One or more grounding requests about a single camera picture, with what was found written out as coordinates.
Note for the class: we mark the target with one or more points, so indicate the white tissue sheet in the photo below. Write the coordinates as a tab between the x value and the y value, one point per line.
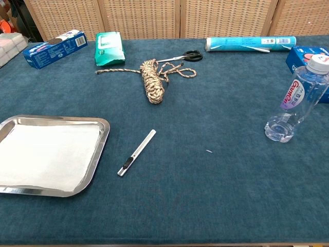
46	157

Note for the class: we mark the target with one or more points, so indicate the stainless steel tray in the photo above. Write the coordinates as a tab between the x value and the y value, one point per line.
30	191

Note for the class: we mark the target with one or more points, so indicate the blue table cloth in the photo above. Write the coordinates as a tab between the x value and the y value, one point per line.
205	193

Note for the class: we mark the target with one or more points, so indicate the green wet wipes pack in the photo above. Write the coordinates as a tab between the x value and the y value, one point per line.
109	49

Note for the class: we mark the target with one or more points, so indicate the wicker folding screen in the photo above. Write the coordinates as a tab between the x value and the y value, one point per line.
144	18

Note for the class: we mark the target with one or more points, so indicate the cyan wrap roll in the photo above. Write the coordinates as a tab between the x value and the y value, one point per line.
244	42

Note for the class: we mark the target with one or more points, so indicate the blue cookie box white end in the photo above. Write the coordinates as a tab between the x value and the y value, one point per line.
51	52

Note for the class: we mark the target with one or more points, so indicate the clear plastic water bottle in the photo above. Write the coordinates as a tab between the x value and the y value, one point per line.
295	95

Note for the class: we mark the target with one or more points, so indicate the blue cookie box pink print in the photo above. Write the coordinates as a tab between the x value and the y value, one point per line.
295	59

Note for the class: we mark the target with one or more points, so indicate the pastel tissue multipack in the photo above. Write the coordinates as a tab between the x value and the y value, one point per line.
10	46

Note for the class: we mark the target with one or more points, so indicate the orange object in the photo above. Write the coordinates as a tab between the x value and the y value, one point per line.
5	27

